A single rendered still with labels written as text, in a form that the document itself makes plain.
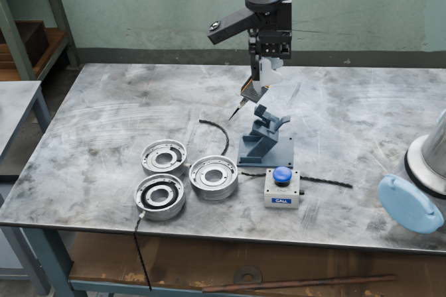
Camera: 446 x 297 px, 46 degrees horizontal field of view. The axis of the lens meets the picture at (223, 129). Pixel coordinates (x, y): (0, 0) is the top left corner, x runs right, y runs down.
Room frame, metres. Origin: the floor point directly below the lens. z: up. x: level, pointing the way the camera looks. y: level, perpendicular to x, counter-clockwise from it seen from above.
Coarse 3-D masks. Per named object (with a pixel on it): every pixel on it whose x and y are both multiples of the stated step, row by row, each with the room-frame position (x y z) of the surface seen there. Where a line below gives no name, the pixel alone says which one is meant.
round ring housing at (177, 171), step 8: (152, 144) 0.90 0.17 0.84; (160, 144) 0.91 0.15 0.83; (168, 144) 0.91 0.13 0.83; (176, 144) 0.90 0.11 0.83; (144, 152) 0.88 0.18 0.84; (160, 152) 0.88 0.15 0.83; (168, 152) 0.88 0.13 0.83; (184, 152) 0.87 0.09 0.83; (144, 160) 0.86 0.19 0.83; (152, 160) 0.86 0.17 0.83; (160, 160) 0.88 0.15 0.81; (168, 160) 0.88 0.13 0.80; (184, 160) 0.84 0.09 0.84; (144, 168) 0.83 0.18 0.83; (176, 168) 0.82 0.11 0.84; (184, 168) 0.83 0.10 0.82; (176, 176) 0.82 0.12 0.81
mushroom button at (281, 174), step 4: (276, 168) 0.75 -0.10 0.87; (280, 168) 0.75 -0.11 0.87; (284, 168) 0.75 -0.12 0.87; (288, 168) 0.75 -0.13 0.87; (276, 172) 0.74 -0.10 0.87; (280, 172) 0.74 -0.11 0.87; (284, 172) 0.74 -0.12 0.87; (288, 172) 0.74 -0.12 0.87; (276, 176) 0.73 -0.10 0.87; (280, 176) 0.73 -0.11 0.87; (284, 176) 0.73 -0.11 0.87; (288, 176) 0.73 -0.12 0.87; (276, 180) 0.73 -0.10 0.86; (280, 180) 0.72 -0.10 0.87; (284, 180) 0.72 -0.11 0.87; (288, 180) 0.72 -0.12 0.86
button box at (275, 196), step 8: (272, 176) 0.76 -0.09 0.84; (296, 176) 0.75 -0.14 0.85; (272, 184) 0.73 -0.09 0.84; (280, 184) 0.73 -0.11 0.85; (288, 184) 0.73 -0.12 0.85; (296, 184) 0.73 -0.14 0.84; (264, 192) 0.71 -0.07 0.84; (272, 192) 0.71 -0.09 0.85; (280, 192) 0.71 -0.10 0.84; (288, 192) 0.71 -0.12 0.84; (296, 192) 0.70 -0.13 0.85; (304, 192) 0.73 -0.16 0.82; (272, 200) 0.71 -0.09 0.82; (280, 200) 0.70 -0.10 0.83; (288, 200) 0.70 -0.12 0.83; (296, 200) 0.70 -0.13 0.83; (288, 208) 0.70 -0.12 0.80; (296, 208) 0.70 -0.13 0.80
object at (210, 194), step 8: (200, 160) 0.83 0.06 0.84; (208, 160) 0.84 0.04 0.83; (216, 160) 0.84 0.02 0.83; (224, 160) 0.83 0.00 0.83; (192, 168) 0.81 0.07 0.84; (208, 168) 0.81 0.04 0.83; (216, 168) 0.81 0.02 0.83; (232, 168) 0.81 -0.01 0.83; (192, 176) 0.80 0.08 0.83; (200, 176) 0.79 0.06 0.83; (208, 176) 0.81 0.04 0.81; (216, 176) 0.81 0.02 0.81; (224, 176) 0.79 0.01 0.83; (232, 176) 0.78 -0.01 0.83; (192, 184) 0.77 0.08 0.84; (208, 184) 0.77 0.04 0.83; (216, 184) 0.76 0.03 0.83; (232, 184) 0.76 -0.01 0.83; (200, 192) 0.75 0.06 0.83; (208, 192) 0.74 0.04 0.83; (216, 192) 0.74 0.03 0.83; (224, 192) 0.74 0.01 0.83
